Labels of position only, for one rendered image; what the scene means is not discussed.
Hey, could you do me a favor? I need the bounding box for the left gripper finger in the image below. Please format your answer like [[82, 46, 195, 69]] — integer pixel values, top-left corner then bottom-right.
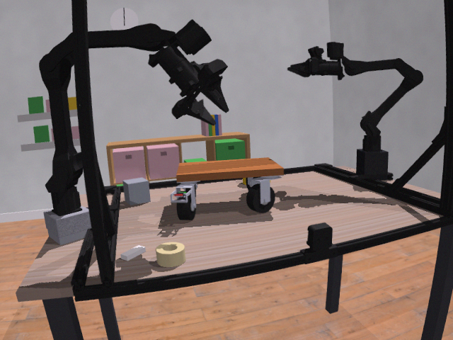
[[200, 76, 229, 113], [183, 99, 216, 125]]

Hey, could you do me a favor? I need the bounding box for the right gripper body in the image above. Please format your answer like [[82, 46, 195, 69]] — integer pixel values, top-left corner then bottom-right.
[[304, 57, 329, 77]]

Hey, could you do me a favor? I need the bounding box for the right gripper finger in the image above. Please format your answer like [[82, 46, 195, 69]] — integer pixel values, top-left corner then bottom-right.
[[290, 58, 310, 74], [287, 67, 304, 77]]

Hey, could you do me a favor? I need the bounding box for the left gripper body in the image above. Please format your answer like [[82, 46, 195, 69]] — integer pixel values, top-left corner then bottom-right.
[[168, 59, 228, 119]]

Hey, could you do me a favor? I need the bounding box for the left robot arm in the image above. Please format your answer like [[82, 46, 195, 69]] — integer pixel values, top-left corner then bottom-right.
[[39, 19, 212, 216]]

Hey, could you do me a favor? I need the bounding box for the beige roll of masking tape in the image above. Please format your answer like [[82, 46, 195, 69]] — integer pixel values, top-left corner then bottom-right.
[[156, 242, 186, 267]]

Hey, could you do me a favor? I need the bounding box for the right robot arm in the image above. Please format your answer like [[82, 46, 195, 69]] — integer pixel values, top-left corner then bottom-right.
[[308, 42, 423, 152]]

